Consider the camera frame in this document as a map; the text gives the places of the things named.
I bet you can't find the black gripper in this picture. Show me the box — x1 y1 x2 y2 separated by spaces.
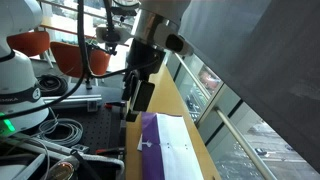
122 39 165 111

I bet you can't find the purple folder with white paper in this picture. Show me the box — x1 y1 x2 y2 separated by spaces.
138 112 204 180

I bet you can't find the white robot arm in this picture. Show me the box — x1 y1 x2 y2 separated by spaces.
0 0 191 137

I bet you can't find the red black clamp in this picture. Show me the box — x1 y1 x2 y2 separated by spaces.
104 101 126 109
95 147 126 156

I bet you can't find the red black clamp near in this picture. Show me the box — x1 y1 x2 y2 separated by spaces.
95 147 126 156

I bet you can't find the orange chair near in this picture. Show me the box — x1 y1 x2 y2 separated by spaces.
50 41 110 78

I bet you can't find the orange chair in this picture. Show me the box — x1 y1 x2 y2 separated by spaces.
50 41 110 78
7 31 50 57

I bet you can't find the orange chair far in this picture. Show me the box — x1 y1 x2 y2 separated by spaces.
7 31 50 57

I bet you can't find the metal window handrail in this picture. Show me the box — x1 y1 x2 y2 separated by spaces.
174 55 276 180

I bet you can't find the grey roller window blind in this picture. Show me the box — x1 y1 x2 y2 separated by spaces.
180 0 320 172

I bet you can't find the aluminium extrusion rail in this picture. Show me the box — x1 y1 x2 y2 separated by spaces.
53 94 102 108

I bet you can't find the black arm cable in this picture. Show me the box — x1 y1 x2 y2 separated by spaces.
0 0 161 121

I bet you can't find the grey coiled cable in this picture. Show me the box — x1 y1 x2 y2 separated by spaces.
34 118 84 148

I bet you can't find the black coiled cable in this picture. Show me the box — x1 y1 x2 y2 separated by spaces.
35 74 69 98

